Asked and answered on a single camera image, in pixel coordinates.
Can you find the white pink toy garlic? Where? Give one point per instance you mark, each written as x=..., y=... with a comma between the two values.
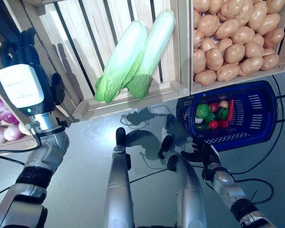
x=199, y=120

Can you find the black robot left foot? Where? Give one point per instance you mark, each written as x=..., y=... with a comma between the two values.
x=120, y=136

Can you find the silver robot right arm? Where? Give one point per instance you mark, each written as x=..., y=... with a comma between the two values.
x=228, y=183

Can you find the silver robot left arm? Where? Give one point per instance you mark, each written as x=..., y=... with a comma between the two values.
x=52, y=147

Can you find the silver robot right leg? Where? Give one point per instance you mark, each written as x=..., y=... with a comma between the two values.
x=190, y=190

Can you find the red toy apple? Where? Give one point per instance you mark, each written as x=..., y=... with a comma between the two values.
x=214, y=107

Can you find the round green toy cabbage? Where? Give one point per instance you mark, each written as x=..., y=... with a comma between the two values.
x=202, y=110

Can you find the toy napa cabbage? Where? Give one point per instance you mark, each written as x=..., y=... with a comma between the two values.
x=123, y=57
x=154, y=47

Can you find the wooden slatted crate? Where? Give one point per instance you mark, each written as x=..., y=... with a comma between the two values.
x=240, y=82
x=161, y=90
x=14, y=143

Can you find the peach coloured toy apple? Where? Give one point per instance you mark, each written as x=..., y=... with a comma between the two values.
x=224, y=104

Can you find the red toy chili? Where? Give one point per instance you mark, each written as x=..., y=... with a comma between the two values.
x=230, y=110

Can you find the dark green toy cucumber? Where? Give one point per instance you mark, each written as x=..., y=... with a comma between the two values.
x=202, y=127

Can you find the black robot right foot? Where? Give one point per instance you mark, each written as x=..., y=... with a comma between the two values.
x=165, y=146

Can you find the silver robot leg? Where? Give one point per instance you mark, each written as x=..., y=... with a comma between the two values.
x=118, y=185
x=190, y=190

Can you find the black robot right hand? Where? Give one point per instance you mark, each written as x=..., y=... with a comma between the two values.
x=199, y=152

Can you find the black robot foot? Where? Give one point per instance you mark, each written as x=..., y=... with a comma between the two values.
x=165, y=146
x=120, y=136

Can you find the green toy bell pepper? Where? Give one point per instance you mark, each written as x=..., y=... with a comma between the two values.
x=222, y=113
x=210, y=116

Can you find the blue plastic shopping basket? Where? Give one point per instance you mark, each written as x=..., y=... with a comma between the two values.
x=259, y=114

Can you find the tan toy potato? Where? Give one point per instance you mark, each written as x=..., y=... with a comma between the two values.
x=269, y=61
x=205, y=77
x=228, y=72
x=235, y=53
x=257, y=15
x=226, y=28
x=274, y=38
x=250, y=66
x=253, y=50
x=207, y=25
x=199, y=60
x=243, y=35
x=213, y=59
x=270, y=23

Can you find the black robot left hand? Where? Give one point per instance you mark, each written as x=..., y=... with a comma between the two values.
x=21, y=52

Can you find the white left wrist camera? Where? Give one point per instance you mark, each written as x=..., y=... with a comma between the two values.
x=21, y=85

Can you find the red toy tomato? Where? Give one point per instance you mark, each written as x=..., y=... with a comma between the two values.
x=213, y=124

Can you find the silver robot left leg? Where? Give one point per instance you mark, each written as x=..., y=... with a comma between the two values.
x=118, y=185

